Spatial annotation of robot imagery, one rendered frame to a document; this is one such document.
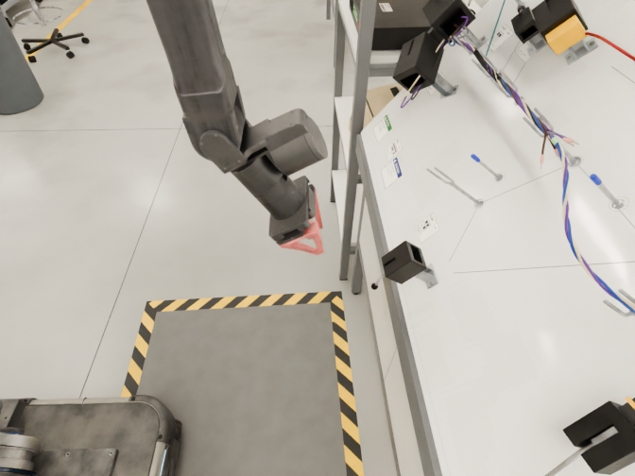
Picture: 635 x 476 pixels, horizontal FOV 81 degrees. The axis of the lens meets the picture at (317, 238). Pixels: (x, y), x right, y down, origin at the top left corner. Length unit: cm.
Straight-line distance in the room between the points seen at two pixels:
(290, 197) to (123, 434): 108
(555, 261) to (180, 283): 164
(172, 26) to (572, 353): 60
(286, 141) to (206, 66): 12
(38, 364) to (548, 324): 186
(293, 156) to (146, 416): 112
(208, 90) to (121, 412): 120
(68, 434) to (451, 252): 127
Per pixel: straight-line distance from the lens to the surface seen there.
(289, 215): 54
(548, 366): 61
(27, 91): 368
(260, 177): 50
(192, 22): 42
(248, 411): 160
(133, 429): 144
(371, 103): 142
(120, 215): 239
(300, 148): 47
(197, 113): 45
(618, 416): 49
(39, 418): 160
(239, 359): 168
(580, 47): 84
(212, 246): 204
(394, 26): 119
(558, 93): 80
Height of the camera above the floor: 152
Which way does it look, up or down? 49 degrees down
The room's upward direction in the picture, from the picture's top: straight up
